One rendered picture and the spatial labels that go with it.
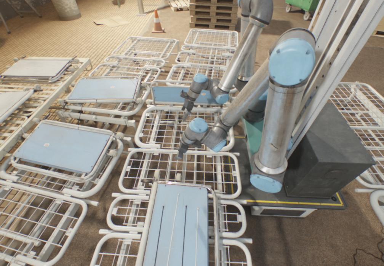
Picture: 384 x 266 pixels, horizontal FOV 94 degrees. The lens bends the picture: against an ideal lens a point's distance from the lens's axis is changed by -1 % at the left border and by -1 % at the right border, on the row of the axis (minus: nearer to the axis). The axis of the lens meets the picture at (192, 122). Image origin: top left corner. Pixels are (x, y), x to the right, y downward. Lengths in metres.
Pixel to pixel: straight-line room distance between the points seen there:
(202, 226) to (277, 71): 0.96
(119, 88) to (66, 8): 5.10
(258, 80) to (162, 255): 1.01
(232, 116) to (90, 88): 1.77
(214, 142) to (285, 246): 1.23
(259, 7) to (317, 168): 0.99
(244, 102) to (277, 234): 1.34
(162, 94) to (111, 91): 0.60
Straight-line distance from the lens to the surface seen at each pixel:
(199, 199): 1.30
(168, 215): 1.26
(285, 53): 0.59
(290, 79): 0.61
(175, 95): 1.90
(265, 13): 1.15
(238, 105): 0.92
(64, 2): 7.08
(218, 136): 0.98
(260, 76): 0.81
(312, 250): 2.03
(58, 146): 1.84
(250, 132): 1.45
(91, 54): 4.63
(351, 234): 2.25
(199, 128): 0.94
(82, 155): 1.68
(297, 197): 1.76
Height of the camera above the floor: 1.76
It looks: 46 degrees down
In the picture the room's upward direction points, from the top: straight up
